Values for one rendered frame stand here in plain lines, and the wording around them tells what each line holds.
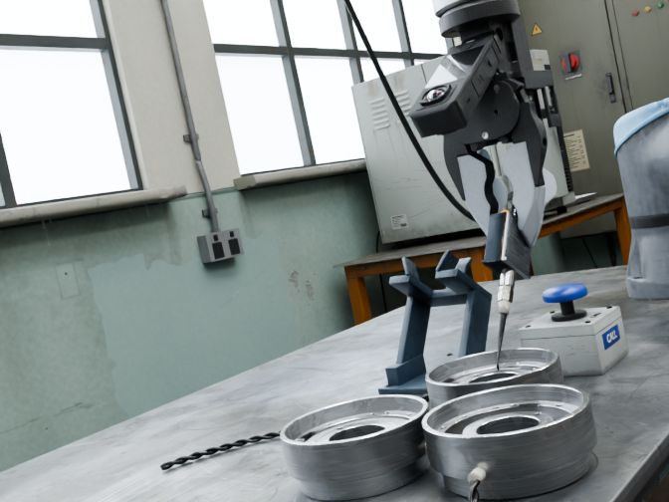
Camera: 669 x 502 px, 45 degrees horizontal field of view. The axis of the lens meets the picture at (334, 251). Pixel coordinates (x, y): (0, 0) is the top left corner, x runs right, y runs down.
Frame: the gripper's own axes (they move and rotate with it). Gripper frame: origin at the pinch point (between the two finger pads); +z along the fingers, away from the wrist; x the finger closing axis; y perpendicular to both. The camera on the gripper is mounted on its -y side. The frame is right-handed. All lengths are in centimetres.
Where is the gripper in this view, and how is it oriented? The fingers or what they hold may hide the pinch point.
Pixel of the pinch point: (510, 235)
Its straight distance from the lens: 73.0
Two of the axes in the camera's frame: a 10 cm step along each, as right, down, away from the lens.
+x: -7.4, 1.2, 6.6
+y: 6.4, -1.8, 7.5
